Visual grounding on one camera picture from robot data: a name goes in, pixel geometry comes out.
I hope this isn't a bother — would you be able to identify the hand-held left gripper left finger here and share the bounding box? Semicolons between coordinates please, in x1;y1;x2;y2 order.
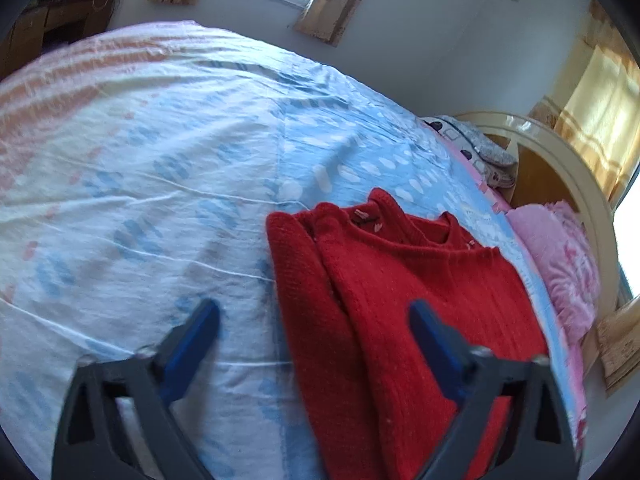
50;299;221;480

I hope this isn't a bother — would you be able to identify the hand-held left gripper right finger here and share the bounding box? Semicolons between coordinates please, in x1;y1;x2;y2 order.
408;299;582;480

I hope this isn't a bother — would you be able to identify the red knit sweater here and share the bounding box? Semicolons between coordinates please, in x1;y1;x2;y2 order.
265;187;551;480

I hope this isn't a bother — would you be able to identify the pink blanket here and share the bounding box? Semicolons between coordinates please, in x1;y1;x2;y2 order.
505;200;601;346

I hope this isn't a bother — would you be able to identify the bed with dotted sheet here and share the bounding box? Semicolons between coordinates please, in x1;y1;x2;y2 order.
0;20;588;480

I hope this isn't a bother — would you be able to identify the light wooden nightstand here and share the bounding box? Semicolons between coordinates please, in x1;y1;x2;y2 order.
595;300;640;398

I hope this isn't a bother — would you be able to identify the grey white patterned pillow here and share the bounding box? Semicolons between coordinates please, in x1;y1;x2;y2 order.
420;115;518;188

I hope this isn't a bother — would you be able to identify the cream wooden headboard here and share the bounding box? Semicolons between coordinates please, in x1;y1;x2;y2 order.
457;111;621;321

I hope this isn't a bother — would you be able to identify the yellow striped curtain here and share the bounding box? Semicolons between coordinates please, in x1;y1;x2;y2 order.
530;0;640;211

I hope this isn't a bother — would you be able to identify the brown wooden desk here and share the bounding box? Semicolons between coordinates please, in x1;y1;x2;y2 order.
0;0;121;81

